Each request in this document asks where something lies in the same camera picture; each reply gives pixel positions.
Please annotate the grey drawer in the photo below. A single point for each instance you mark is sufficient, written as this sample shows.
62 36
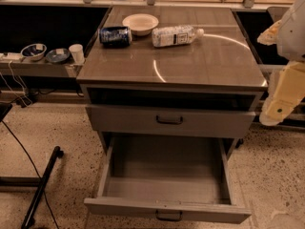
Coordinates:
169 178
169 121

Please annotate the clear plastic water bottle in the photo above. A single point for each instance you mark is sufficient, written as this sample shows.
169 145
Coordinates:
175 36

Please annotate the white power strip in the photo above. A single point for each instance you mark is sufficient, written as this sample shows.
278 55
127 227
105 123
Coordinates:
11 56

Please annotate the grey drawer cabinet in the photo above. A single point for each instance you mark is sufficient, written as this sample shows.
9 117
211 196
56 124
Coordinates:
216 72

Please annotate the blue bowl on shelf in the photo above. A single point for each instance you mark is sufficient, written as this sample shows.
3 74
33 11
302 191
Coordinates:
58 55

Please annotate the black stand leg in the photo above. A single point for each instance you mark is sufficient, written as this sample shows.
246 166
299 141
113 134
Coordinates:
41 184

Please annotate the grey top drawer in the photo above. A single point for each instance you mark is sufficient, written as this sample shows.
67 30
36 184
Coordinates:
169 121

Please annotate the white paper cup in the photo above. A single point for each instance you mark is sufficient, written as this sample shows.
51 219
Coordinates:
77 53

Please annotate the blue soda can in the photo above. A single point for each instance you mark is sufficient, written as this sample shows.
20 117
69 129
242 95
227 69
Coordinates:
119 36

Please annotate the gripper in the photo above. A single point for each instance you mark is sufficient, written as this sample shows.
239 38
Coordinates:
293 37

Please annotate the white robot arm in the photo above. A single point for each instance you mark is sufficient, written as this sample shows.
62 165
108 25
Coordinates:
287 86

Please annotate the white bowl on cabinet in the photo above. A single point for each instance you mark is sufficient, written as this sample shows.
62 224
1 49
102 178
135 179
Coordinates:
141 24

